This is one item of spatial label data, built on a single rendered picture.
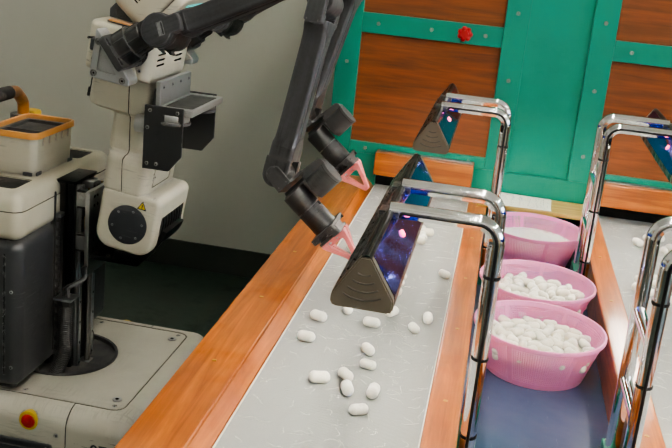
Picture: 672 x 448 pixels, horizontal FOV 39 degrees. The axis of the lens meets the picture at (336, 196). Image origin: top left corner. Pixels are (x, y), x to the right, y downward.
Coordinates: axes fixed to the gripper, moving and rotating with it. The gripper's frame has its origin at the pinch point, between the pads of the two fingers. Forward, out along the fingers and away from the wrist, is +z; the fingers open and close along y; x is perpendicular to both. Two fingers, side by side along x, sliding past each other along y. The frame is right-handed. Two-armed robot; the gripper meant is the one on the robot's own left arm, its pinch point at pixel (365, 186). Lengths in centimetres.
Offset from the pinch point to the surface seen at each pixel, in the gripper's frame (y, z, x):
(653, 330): -106, 35, -46
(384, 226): -115, -2, -30
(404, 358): -75, 24, -4
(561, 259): 9, 50, -24
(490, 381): -65, 41, -10
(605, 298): -31, 52, -32
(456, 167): 40.9, 16.6, -13.6
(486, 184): 47, 27, -16
